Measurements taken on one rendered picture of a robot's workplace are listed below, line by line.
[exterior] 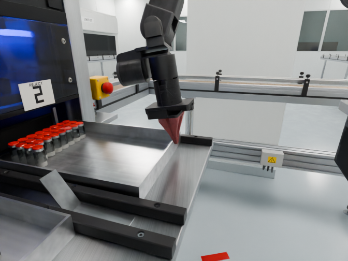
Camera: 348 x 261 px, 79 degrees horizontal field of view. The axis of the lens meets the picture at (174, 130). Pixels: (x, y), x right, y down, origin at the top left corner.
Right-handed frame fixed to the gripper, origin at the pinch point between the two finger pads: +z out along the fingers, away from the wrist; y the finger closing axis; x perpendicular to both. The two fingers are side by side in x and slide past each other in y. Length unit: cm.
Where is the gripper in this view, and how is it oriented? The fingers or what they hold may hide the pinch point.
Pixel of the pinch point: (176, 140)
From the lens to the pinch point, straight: 51.6
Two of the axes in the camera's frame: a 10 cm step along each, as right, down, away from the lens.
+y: -9.5, 0.6, 3.1
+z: 1.6, 9.3, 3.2
